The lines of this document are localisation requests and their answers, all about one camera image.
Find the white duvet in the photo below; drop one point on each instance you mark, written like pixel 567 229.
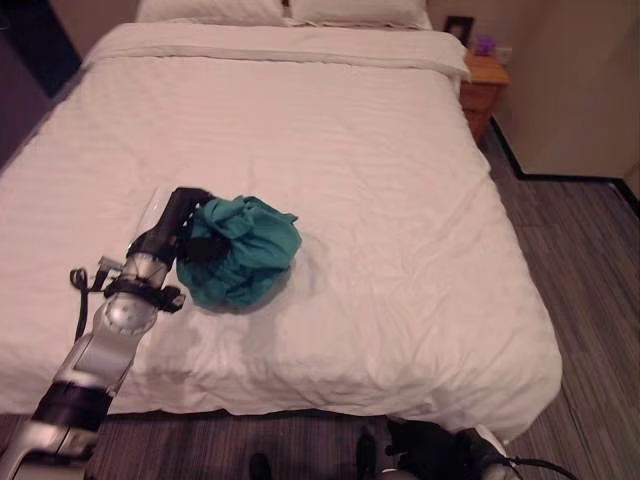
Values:
pixel 320 175

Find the black baseboard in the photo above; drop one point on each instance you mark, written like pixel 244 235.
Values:
pixel 550 176

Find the white pillow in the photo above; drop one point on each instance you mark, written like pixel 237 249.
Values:
pixel 360 11
pixel 210 10

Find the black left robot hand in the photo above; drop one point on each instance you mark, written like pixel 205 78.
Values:
pixel 172 220

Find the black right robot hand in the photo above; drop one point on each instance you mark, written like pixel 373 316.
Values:
pixel 430 450

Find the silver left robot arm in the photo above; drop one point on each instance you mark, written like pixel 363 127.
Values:
pixel 110 345

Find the dark left robot foot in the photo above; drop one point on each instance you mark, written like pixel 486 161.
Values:
pixel 259 467

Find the teal garment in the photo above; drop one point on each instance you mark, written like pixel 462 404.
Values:
pixel 260 250

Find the wooden nightstand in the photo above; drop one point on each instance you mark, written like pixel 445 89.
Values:
pixel 482 92

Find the dark cabinet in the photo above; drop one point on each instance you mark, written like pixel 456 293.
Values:
pixel 40 40

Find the purple flower decoration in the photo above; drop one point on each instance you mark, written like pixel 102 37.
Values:
pixel 483 45

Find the white wall outlet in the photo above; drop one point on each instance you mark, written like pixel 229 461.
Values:
pixel 505 54

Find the black picture frame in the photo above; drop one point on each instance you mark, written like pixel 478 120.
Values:
pixel 459 30

